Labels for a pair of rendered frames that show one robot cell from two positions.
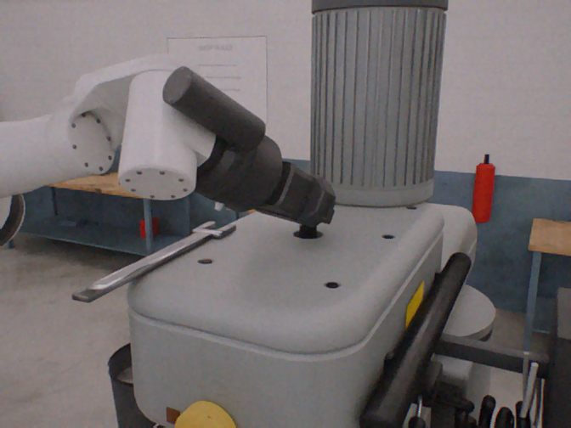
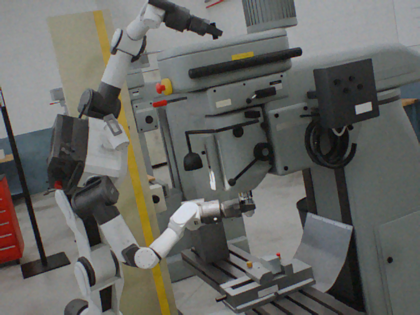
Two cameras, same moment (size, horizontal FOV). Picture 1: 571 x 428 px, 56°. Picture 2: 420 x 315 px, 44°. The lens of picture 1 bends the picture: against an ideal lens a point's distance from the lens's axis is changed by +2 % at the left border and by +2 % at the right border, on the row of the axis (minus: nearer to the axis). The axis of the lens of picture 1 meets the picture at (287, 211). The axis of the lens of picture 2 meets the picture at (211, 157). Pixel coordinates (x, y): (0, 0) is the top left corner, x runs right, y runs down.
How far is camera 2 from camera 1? 1.62 m
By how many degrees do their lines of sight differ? 41
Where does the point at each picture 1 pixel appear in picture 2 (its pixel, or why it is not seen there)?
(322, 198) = (202, 24)
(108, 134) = not seen: hidden behind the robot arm
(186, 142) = (154, 12)
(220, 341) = (165, 60)
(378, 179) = (256, 21)
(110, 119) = not seen: hidden behind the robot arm
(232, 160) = (169, 15)
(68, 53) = (324, 13)
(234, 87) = not seen: outside the picture
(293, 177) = (193, 19)
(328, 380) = (179, 63)
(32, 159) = (135, 25)
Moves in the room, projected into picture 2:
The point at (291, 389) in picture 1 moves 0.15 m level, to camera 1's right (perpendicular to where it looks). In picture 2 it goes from (173, 67) to (205, 60)
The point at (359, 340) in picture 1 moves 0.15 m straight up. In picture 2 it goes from (187, 53) to (179, 9)
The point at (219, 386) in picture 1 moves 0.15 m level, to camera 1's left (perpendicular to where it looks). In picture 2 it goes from (167, 73) to (139, 79)
